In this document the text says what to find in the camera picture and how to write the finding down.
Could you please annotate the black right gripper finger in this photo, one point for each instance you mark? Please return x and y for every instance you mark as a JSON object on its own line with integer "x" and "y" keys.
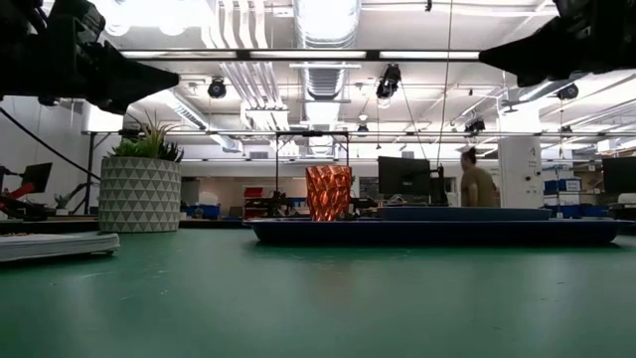
{"x": 531, "y": 80}
{"x": 531, "y": 50}

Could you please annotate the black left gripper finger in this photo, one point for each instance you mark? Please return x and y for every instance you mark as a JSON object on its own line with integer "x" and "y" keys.
{"x": 129, "y": 77}
{"x": 111, "y": 107}

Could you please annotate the blue plate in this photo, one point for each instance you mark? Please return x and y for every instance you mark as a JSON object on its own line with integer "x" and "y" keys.
{"x": 467, "y": 214}

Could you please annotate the orange faceted plastic cup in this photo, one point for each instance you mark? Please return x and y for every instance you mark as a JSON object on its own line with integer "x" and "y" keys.
{"x": 328, "y": 194}

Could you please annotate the dark blue serving tray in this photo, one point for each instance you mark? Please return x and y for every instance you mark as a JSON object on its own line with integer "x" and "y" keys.
{"x": 432, "y": 232}

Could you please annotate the black ceiling spotlight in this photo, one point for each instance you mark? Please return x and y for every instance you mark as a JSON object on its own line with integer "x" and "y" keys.
{"x": 568, "y": 92}
{"x": 217, "y": 88}
{"x": 388, "y": 82}
{"x": 475, "y": 126}

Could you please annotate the green spiky potted plant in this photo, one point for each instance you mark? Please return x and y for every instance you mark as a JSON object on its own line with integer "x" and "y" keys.
{"x": 149, "y": 147}

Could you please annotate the black tripod stand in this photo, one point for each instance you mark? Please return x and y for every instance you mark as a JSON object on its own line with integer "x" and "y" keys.
{"x": 90, "y": 169}

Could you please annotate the white square pillar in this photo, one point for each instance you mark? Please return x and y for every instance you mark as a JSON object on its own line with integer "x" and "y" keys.
{"x": 519, "y": 169}

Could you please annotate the grey triangle-patterned planter pot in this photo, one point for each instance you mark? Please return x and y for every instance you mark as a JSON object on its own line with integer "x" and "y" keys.
{"x": 139, "y": 194}

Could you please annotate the small black monitor on stand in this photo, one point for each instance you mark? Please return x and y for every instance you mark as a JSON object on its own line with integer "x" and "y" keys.
{"x": 37, "y": 175}

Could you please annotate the blue bin with white label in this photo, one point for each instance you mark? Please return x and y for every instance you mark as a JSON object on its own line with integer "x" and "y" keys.
{"x": 561, "y": 186}

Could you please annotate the person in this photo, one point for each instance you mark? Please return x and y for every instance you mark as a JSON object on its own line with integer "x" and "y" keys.
{"x": 478, "y": 181}

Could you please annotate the black computer monitor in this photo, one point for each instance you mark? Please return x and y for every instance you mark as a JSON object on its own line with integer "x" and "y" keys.
{"x": 403, "y": 176}
{"x": 620, "y": 175}

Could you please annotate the row of blue bins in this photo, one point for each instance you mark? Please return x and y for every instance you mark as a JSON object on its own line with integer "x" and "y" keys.
{"x": 576, "y": 211}

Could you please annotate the blue storage bins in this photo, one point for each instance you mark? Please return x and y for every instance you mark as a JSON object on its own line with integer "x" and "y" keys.
{"x": 204, "y": 211}

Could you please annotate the white flat pad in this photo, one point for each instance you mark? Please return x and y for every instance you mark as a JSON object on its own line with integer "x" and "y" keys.
{"x": 49, "y": 245}

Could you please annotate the white helmet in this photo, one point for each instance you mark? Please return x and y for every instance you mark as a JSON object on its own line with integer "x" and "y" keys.
{"x": 631, "y": 199}

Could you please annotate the red toolbox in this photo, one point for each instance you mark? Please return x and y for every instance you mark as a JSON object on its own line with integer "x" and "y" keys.
{"x": 253, "y": 192}

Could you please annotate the overhead light bar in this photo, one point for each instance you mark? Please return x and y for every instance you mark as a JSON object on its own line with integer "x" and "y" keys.
{"x": 308, "y": 54}

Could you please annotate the long black horizontal rail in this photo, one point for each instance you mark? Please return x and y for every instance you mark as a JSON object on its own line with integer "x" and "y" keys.
{"x": 522, "y": 134}

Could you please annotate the black background frame stand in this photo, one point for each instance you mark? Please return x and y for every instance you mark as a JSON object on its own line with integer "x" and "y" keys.
{"x": 276, "y": 169}

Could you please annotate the round silver ceiling duct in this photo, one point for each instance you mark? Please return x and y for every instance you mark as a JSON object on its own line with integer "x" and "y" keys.
{"x": 328, "y": 22}

